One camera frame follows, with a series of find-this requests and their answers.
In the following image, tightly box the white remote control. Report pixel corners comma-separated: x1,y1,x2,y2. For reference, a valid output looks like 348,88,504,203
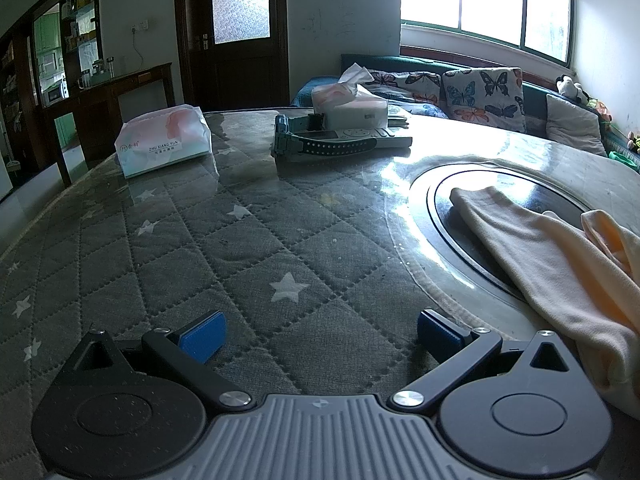
295,127,414,151

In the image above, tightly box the butterfly print pillow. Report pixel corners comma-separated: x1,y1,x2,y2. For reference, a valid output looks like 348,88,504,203
441,67,527,135
367,69,451,120

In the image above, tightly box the open white tissue pack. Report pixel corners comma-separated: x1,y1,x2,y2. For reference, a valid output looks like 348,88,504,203
311,62,390,131

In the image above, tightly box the dark wooden display cabinet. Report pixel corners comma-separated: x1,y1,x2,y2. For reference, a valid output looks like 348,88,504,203
0,0,103,171

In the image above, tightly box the dark wooden door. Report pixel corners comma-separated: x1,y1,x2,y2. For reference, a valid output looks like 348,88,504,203
174,0,291,111

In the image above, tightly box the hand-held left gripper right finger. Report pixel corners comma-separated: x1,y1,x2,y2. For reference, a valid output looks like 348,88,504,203
390,309,583,408

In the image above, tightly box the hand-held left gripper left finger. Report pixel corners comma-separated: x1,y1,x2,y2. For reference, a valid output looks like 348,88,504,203
67,310,253,409

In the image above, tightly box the white microwave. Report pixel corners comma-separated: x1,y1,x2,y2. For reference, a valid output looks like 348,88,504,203
42,82,68,106

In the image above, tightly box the round black induction cooktop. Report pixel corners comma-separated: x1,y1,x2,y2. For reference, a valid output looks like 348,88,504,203
409,160,608,306

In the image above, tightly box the black hairbrush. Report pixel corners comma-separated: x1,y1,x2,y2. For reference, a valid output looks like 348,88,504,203
272,114,378,162

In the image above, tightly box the plain grey pillow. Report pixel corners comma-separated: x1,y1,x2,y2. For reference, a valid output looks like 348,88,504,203
545,94,608,157

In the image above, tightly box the blue sofa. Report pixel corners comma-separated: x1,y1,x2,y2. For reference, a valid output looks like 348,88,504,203
291,53,640,171

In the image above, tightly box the dark wooden sideboard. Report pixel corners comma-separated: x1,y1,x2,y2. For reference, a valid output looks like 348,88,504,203
42,62,173,186

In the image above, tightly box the row of glass jars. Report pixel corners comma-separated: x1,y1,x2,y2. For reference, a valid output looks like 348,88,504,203
75,57,117,88

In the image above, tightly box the sealed pink white tissue pack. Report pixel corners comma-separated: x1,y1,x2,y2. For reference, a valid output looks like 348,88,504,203
115,105,216,179

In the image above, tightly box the panda plush toy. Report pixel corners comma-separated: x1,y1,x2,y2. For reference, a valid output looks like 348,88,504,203
556,75,583,101

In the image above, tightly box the cream garment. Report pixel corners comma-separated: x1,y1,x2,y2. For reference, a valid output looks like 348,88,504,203
450,186,640,406

